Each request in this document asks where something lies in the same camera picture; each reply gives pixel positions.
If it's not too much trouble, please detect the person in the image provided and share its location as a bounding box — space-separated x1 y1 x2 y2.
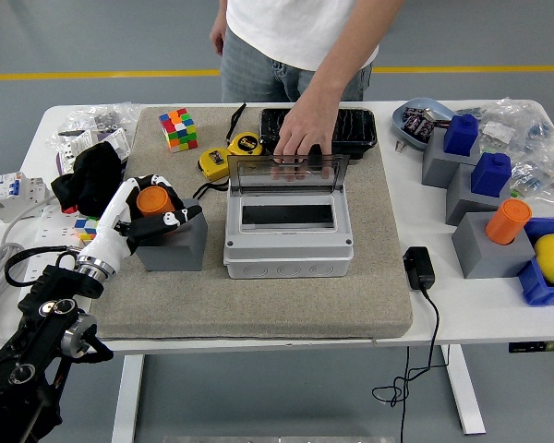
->
210 0 405 181

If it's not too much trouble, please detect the smoky transparent box lid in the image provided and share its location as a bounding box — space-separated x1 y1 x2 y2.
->
225 154 351 195

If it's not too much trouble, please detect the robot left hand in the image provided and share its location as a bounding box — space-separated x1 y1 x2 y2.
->
76 173 204 276

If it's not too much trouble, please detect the small colourful puzzle cube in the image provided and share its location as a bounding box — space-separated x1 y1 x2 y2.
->
72 214 101 248

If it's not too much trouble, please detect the yellow tape measure 5m label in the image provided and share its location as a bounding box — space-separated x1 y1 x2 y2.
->
224 102 263 165

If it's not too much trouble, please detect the grey holder block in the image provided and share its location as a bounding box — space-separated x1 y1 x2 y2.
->
444 162 513 227
420 126 482 189

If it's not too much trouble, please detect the white table leg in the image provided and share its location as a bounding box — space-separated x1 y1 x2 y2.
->
110 353 144 443
440 344 486 435

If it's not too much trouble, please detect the white power strip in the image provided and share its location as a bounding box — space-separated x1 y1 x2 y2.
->
20 202 98 290

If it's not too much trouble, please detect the black adapter cord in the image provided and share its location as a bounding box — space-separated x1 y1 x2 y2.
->
371 285 450 443

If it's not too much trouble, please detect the white circuit breaker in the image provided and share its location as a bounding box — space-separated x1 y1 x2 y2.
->
0 171 47 223

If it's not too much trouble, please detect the blue stepped block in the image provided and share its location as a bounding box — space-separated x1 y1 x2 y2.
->
470 151 512 196
443 113 479 155

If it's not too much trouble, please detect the grey-brown mat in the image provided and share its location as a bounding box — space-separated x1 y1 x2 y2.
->
87 104 415 341

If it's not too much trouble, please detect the light blue dish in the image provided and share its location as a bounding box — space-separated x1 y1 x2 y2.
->
391 96 458 151

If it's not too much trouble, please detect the person's left hand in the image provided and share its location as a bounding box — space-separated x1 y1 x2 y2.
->
272 90 345 181

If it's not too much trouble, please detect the grey plastic junction box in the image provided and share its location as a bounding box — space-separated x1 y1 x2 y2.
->
223 177 355 280

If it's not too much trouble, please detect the black plastic tray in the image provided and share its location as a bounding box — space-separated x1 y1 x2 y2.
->
258 107 379 161

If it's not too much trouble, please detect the grey block with round hole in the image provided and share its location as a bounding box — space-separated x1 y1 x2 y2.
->
134 198 209 272
451 210 536 280

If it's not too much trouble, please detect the white electrical device pack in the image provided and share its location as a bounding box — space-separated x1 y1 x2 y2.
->
54 127 133 174

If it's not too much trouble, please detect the clear bag of screws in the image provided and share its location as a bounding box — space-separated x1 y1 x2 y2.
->
45 102 142 139

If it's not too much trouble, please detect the yellow tape measure dark label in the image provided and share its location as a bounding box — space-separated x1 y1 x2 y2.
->
192 147 238 198

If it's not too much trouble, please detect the blue plastic bin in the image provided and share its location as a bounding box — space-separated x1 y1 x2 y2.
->
516 216 554 306

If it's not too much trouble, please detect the orange cylinder battery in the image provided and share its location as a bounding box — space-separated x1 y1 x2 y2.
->
135 185 176 219
484 198 533 245

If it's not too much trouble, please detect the large colourful puzzle cube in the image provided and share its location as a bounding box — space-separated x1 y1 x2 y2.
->
158 108 199 153

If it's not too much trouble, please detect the black power adapter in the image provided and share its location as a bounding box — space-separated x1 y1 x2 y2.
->
403 245 436 292

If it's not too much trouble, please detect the black table control panel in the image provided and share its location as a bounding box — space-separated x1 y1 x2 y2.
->
507 340 554 354

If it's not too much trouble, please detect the black cloth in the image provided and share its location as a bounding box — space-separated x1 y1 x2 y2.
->
50 140 124 218

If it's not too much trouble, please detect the person's right hand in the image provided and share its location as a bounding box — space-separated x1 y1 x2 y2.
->
210 18 227 56

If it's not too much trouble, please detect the clear plastic parts bag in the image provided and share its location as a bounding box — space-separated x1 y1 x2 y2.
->
456 95 554 153
507 151 554 204

